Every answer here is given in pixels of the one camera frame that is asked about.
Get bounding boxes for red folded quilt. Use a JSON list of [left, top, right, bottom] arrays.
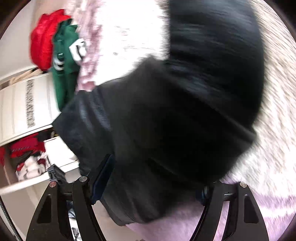
[[30, 9, 71, 71]]

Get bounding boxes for white wardrobe drawer unit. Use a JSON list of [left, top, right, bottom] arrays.
[[1, 137, 79, 195]]

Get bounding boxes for floral bed blanket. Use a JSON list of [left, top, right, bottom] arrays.
[[67, 1, 295, 240]]

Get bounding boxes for black leather jacket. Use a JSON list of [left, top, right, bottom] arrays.
[[53, 1, 264, 226]]

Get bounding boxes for red hanging clothes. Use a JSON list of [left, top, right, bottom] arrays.
[[1, 133, 46, 165]]

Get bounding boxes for green striped folded garment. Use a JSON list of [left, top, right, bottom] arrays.
[[51, 19, 86, 110]]

